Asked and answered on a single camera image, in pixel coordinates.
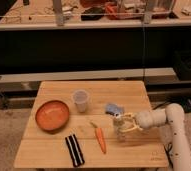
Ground clear plastic cup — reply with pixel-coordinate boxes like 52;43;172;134
72;89;89;113

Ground blue sponge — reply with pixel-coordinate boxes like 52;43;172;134
105;103;124;116

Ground orange carrot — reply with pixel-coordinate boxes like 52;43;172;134
91;122;106;153

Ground wooden table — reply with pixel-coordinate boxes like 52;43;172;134
14;81;168;169

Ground black box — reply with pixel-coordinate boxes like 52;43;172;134
172;50;191;80

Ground clear plastic bottle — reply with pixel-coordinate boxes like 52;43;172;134
113;114;125;141

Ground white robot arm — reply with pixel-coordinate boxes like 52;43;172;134
117;103;191;171

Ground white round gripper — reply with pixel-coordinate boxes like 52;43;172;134
119;111;154;133

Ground orange plate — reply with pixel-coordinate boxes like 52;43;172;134
35;100;70;131

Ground black white striped cloth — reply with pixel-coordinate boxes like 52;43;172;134
65;134;85;167

